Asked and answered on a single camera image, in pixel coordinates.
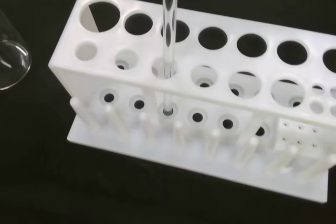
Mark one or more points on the white test tube rack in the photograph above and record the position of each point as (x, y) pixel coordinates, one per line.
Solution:
(105, 82)

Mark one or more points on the small clear glass beaker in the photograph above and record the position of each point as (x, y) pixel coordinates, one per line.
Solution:
(13, 61)

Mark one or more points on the black scalloped bench cloth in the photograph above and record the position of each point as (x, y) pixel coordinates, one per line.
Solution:
(39, 155)

